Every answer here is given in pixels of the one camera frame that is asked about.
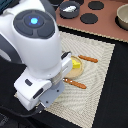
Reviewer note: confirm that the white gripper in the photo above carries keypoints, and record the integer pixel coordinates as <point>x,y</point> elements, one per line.
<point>31,91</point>

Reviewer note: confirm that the yellow cheese wedge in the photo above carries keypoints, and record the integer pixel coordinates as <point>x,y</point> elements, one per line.
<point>75,63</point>

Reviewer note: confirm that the small grey pot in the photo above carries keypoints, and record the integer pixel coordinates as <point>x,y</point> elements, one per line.
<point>69,15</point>

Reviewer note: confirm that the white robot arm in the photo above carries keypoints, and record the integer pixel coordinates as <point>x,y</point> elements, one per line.
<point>29,35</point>

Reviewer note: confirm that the round wooden plate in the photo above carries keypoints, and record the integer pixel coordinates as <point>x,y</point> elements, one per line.
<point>74,73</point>

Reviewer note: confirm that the beige woven placemat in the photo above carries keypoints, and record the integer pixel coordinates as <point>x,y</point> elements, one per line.
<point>76,105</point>

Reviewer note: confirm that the black stove burner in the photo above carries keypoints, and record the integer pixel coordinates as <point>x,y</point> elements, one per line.
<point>89,18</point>
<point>95,5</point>

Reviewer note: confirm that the pink toy stove board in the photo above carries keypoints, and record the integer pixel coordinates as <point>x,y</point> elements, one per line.
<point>105,26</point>

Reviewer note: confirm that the beige bowl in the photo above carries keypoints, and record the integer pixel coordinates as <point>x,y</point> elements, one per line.
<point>122,14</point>

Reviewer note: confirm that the wooden handled fork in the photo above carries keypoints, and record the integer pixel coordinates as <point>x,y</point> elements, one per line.
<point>74,83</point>

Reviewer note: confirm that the wooden handled knife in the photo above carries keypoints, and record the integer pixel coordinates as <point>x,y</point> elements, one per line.
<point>88,58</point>

